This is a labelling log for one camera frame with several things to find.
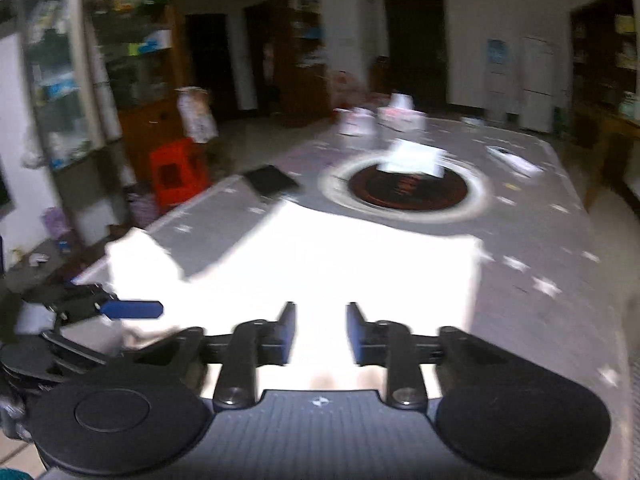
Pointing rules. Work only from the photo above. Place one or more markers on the black tablet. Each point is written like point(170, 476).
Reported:
point(270, 180)

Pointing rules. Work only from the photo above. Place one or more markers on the glass display cabinet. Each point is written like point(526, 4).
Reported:
point(55, 85)

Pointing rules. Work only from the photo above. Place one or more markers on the red plastic stool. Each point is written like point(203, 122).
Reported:
point(177, 172)

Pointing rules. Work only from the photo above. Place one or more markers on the white folded cloth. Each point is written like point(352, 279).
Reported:
point(414, 158)

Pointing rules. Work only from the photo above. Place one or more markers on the white refrigerator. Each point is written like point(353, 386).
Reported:
point(537, 85)

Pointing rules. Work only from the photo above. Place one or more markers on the white boxes at table end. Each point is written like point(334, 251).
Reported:
point(401, 114)

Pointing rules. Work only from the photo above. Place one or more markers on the brown wooden cabinet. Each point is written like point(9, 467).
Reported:
point(140, 60)

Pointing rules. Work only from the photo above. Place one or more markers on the flat white packet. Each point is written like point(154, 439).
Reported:
point(515, 160)

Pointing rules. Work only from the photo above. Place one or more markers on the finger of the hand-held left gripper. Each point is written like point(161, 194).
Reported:
point(132, 309)

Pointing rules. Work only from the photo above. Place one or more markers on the hanging printed plastic bag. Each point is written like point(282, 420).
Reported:
point(197, 112)

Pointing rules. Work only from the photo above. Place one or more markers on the wooden side desk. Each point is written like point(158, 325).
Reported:
point(607, 145)

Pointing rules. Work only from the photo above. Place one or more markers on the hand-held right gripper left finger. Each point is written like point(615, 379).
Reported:
point(286, 335)

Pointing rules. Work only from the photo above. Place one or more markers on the tall wooden bookshelf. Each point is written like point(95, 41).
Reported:
point(302, 50)

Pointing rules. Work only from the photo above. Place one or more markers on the blue wall poster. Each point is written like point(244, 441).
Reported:
point(496, 54)

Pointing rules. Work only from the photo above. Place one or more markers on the wooden wall shelf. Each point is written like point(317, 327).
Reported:
point(607, 55)

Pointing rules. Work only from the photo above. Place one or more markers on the white garment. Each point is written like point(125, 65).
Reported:
point(310, 270)

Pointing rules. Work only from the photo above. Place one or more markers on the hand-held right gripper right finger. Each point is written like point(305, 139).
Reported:
point(356, 335)

